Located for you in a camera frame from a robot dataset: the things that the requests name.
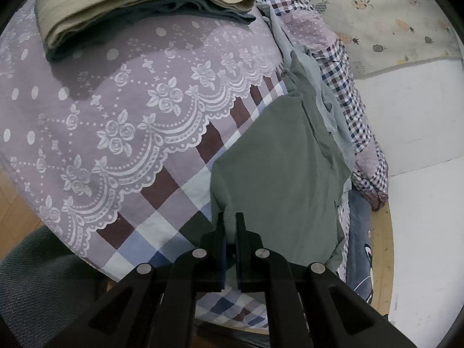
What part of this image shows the light grey-blue shirt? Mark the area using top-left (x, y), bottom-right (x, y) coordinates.
top-left (256, 2), bottom-right (355, 172)

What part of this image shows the checkered folded quilt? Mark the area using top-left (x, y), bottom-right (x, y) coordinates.
top-left (262, 0), bottom-right (389, 211)

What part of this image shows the checkered bed sheet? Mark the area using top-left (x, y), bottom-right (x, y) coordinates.
top-left (0, 0), bottom-right (352, 331)

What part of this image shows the folded dark teal cloth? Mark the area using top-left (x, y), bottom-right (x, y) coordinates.
top-left (44, 0), bottom-right (255, 62)

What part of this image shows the dark green shirt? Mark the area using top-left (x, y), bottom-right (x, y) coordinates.
top-left (211, 60), bottom-right (351, 271)

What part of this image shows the pineapple print curtain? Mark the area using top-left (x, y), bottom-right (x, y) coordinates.
top-left (311, 0), bottom-right (463, 78)

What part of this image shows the dark grey trouser leg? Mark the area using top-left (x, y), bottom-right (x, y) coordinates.
top-left (1, 226), bottom-right (108, 347)

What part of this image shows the blue denim pillow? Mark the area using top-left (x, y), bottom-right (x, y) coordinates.
top-left (346, 189), bottom-right (374, 304)

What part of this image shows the wooden bed frame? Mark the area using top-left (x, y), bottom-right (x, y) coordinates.
top-left (371, 204), bottom-right (394, 315)

